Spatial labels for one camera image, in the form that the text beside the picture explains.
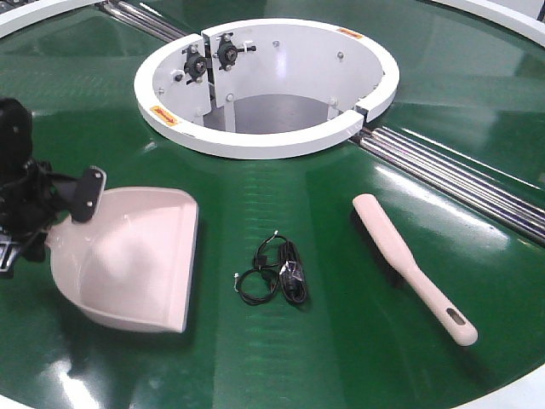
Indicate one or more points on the pink hand brush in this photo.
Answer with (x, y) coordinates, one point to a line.
(399, 256)

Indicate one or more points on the black bearing left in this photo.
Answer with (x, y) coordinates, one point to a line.
(195, 66)

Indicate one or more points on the orange arrow sticker rear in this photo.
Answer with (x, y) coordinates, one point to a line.
(349, 32)

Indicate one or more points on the orange arrow sticker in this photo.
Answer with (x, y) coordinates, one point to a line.
(349, 32)
(163, 115)

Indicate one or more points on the black bearing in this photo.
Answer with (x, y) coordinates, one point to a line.
(228, 52)
(195, 66)

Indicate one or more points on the orange arrow sticker front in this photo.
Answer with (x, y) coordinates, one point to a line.
(163, 115)

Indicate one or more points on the steel rollers top left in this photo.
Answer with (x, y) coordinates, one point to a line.
(142, 19)

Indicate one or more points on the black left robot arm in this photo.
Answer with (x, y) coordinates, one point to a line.
(16, 146)

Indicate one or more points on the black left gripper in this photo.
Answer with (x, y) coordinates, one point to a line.
(31, 201)

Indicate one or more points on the white outer rim left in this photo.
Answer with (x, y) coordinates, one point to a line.
(16, 15)

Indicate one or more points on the black bearing right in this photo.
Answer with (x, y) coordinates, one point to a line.
(228, 52)

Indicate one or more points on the pink plastic dustpan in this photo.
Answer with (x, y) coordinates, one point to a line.
(130, 266)

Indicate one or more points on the white outer rim right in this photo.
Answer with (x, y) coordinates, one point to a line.
(511, 19)

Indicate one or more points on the white rim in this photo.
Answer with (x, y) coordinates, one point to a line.
(16, 15)
(511, 19)

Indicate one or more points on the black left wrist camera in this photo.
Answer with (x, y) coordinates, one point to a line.
(87, 194)

